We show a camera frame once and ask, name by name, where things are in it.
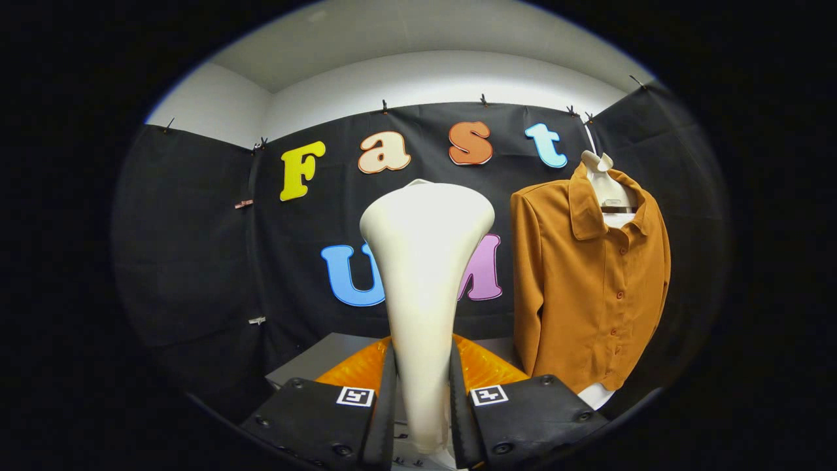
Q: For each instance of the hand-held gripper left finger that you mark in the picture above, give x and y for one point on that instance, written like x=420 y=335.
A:
x=382 y=418

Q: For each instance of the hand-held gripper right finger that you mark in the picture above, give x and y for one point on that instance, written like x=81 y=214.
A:
x=461 y=418

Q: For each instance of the white garment steamer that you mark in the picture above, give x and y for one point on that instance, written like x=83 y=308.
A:
x=425 y=261

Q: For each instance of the orange button shirt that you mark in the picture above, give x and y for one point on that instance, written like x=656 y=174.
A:
x=588 y=294

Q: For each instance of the grey drawer cabinet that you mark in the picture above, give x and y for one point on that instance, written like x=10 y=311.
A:
x=314 y=360

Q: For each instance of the white hanger form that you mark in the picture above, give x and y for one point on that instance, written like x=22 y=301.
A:
x=608 y=190

